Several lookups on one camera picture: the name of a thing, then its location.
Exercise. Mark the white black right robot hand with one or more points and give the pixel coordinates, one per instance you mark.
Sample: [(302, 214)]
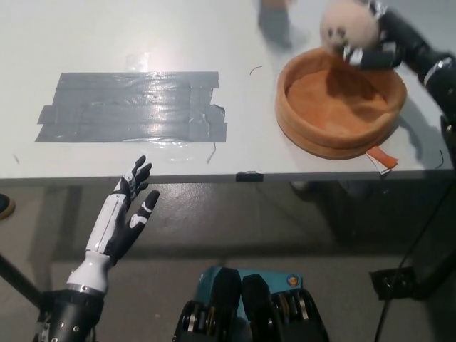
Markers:
[(386, 53)]

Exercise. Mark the white plush dumpling with face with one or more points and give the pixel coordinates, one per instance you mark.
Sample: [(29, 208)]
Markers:
[(351, 26)]

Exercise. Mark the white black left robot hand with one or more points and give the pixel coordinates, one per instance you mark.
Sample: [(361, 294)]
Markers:
[(114, 235)]

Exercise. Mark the black table leg with bracket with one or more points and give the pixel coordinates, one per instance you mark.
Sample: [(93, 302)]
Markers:
[(424, 263)]

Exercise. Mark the small black tape piece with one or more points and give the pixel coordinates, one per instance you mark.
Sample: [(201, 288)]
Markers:
[(249, 176)]

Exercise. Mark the black robot torso teal top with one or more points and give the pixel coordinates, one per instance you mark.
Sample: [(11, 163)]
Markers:
[(249, 313)]

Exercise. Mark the grey duct tape patch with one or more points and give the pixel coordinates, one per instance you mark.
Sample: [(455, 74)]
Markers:
[(135, 107)]

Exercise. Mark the person's hand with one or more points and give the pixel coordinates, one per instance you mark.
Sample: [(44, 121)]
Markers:
[(276, 21)]

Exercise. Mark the orange fabric tag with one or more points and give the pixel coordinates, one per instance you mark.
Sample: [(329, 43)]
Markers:
[(383, 160)]

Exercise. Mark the dark shoe with tan sole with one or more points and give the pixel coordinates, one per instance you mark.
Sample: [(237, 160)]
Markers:
[(4, 207)]

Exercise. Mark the black table leg foot bracket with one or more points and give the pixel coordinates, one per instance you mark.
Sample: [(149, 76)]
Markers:
[(53, 297)]

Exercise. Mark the black diagonal table leg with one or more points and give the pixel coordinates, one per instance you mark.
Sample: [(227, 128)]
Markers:
[(19, 279)]

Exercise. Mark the orange soft round plate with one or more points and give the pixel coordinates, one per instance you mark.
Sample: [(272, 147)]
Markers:
[(320, 139)]

